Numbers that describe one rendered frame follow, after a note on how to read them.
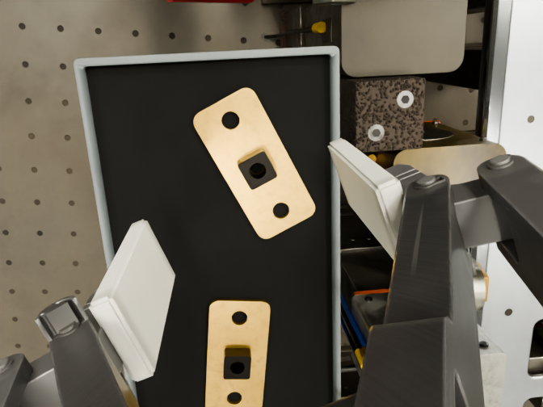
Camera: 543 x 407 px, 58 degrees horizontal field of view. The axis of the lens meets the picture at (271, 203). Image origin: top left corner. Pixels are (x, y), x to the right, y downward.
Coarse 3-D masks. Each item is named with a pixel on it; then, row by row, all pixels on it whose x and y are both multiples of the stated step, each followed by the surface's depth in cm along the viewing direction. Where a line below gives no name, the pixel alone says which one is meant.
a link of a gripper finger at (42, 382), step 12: (96, 324) 15; (108, 348) 14; (36, 360) 14; (48, 360) 14; (120, 360) 15; (36, 372) 13; (48, 372) 13; (36, 384) 13; (48, 384) 13; (24, 396) 13; (36, 396) 13; (48, 396) 13
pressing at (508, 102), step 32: (512, 0) 42; (512, 32) 43; (512, 64) 44; (480, 96) 45; (512, 96) 45; (480, 128) 46; (512, 128) 46; (480, 256) 49; (512, 288) 51; (480, 320) 51; (512, 320) 52; (512, 352) 54; (512, 384) 55
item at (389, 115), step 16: (352, 80) 34; (368, 80) 33; (384, 80) 33; (400, 80) 33; (416, 80) 34; (352, 96) 34; (368, 96) 34; (384, 96) 34; (400, 96) 34; (416, 96) 34; (352, 112) 34; (368, 112) 34; (384, 112) 34; (400, 112) 34; (416, 112) 34; (352, 128) 35; (368, 128) 34; (384, 128) 34; (400, 128) 34; (416, 128) 35; (352, 144) 35; (368, 144) 35; (384, 144) 35; (400, 144) 35; (416, 144) 35
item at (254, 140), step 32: (256, 96) 27; (224, 128) 27; (256, 128) 27; (224, 160) 28; (256, 160) 27; (288, 160) 28; (256, 192) 28; (288, 192) 28; (256, 224) 29; (288, 224) 29
